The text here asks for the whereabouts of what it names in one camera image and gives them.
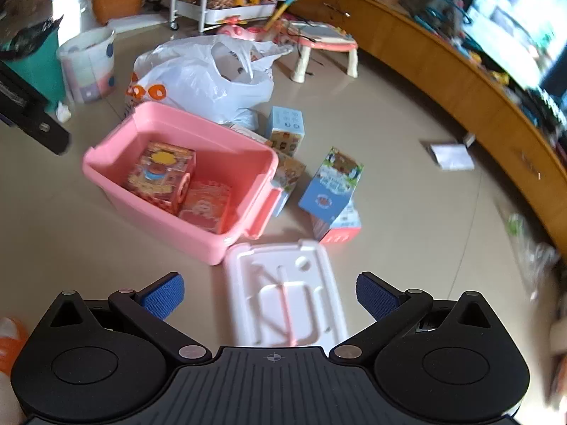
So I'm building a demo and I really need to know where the dark red toy box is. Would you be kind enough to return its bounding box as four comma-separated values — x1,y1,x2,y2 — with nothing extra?
124,141,197,215

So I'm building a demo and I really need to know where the white lid pink handle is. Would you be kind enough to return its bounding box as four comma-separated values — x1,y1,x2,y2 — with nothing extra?
223,240,348,352

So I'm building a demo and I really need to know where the pink bunny toy box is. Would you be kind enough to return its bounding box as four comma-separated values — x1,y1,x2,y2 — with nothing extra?
178,180,232,234

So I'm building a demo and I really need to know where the crumpled white tissue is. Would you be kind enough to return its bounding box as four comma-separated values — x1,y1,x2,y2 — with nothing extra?
55,102,72,124

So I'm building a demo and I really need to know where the teal bin black bag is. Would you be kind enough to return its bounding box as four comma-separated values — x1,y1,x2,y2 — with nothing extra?
1,17,65,111

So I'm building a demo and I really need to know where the white patterned waste bin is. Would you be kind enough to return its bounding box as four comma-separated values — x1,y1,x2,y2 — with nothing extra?
56,27,115,104

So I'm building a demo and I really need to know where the clear plastic bag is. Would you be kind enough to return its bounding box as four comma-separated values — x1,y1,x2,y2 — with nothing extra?
497,204,566,301

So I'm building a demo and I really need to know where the orange storage basket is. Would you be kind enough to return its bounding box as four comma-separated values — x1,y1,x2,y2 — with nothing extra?
90,0,143,25

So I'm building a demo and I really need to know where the red white toy box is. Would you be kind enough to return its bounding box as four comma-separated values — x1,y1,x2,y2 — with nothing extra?
310,200,362,244

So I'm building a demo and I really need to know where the pink plastic storage bin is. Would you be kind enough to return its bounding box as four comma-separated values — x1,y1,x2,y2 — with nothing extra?
83,102,282,265

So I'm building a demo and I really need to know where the white paper sheet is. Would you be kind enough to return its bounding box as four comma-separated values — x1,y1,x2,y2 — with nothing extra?
430,144,475,171

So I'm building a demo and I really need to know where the white plastic shopping bag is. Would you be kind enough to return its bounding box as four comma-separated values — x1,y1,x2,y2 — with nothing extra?
124,35,292,131

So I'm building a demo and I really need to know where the blue penguin toy box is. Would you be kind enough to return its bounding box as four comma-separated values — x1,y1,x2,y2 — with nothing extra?
299,147,364,223

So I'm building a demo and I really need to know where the blue white toy box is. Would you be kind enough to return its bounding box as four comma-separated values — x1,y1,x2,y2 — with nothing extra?
229,124,305,217

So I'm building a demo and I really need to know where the light blue toy box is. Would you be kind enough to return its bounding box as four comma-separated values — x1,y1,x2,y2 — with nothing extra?
265,107,305,157

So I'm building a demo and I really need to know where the pink children's play table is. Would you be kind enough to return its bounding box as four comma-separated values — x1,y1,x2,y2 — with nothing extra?
216,18,360,85

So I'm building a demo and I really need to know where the long wooden tv cabinet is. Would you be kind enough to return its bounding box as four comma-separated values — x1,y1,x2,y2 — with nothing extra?
289,0,567,252

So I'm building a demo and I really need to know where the television screen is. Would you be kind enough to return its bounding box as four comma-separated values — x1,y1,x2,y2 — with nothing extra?
464,0,566,88

